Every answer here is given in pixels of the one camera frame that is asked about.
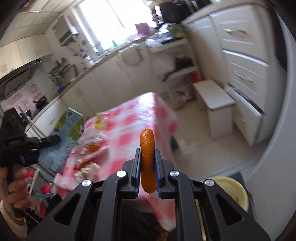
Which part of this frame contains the clear plastic water bottle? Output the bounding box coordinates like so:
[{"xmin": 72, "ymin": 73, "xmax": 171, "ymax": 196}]
[{"xmin": 78, "ymin": 128, "xmax": 105, "ymax": 155}]

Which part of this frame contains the small white step stool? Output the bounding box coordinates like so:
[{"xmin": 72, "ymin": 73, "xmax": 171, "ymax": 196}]
[{"xmin": 193, "ymin": 79, "xmax": 235, "ymax": 139}]

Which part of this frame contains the pink checkered tablecloth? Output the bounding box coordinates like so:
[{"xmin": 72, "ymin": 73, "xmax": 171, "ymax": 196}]
[{"xmin": 54, "ymin": 92, "xmax": 178, "ymax": 232}]

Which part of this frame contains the black wok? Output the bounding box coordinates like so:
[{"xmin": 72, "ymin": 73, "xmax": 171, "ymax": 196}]
[{"xmin": 33, "ymin": 95, "xmax": 48, "ymax": 110}]

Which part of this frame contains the yellow snack wrapper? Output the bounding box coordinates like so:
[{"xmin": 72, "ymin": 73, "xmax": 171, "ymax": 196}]
[{"xmin": 94, "ymin": 112, "xmax": 110, "ymax": 131}]

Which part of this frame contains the white drawer cabinet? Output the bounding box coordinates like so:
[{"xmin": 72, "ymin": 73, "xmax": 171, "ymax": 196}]
[{"xmin": 210, "ymin": 4, "xmax": 286, "ymax": 146}]

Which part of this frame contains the person's left hand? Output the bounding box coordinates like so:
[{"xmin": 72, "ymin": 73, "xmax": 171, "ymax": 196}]
[{"xmin": 1, "ymin": 167, "xmax": 32, "ymax": 213}]

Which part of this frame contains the bag of vegetables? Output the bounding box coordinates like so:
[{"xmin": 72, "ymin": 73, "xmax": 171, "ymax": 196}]
[{"xmin": 167, "ymin": 23, "xmax": 186, "ymax": 39}]

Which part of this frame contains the blue poster board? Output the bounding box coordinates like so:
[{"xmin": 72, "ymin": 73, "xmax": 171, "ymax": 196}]
[{"xmin": 39, "ymin": 108, "xmax": 84, "ymax": 174}]

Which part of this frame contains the orange peel piece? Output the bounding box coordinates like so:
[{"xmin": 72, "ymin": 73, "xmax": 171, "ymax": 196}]
[{"xmin": 140, "ymin": 129, "xmax": 157, "ymax": 194}]

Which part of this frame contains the yellow plastic basin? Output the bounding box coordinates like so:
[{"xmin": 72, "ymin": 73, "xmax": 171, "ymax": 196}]
[{"xmin": 212, "ymin": 176, "xmax": 249, "ymax": 212}]

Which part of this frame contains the white shelf trolley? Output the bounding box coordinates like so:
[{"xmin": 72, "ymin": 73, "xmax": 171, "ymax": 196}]
[{"xmin": 145, "ymin": 38, "xmax": 199, "ymax": 110}]

